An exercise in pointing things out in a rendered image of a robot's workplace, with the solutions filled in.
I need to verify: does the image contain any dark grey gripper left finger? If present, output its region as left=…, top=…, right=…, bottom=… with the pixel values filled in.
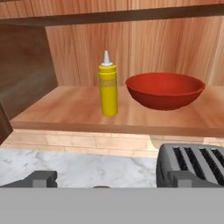
left=0, top=170, right=59, bottom=188

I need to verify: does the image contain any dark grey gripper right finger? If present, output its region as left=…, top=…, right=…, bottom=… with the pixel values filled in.
left=168, top=170, right=224, bottom=188

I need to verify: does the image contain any dark wooden cabinet door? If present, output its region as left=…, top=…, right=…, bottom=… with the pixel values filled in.
left=0, top=100, right=14, bottom=146

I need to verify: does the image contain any red bowl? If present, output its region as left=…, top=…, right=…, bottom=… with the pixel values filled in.
left=125, top=72, right=207, bottom=111

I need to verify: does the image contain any yellow condiment squeeze bottle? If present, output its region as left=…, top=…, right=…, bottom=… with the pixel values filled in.
left=98, top=50, right=119, bottom=118

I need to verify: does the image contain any grey toaster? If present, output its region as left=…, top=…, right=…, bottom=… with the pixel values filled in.
left=156, top=143, right=224, bottom=188

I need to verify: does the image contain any wooden wall cabinet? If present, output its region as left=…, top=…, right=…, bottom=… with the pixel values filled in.
left=0, top=0, right=224, bottom=138

